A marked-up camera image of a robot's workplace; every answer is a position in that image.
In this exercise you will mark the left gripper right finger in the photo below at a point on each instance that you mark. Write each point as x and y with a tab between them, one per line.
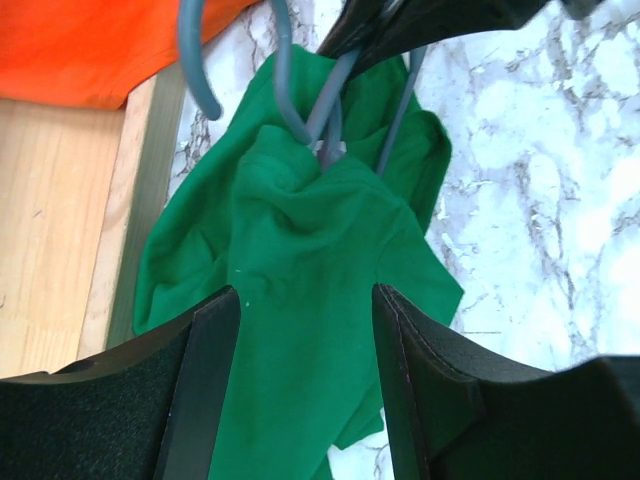
456	410

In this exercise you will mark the blue grey plastic hanger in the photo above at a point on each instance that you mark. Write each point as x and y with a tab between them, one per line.
294	98

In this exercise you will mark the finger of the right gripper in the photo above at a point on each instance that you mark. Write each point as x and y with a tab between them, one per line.
362	27
421	23

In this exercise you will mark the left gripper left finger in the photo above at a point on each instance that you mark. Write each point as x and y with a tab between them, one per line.
149	408

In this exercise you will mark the green t shirt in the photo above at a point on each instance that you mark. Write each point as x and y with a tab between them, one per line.
303	246

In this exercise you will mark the wooden clothes rack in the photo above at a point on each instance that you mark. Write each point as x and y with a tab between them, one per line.
80	191

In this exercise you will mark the orange t shirt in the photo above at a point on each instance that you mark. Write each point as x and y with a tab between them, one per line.
88	54

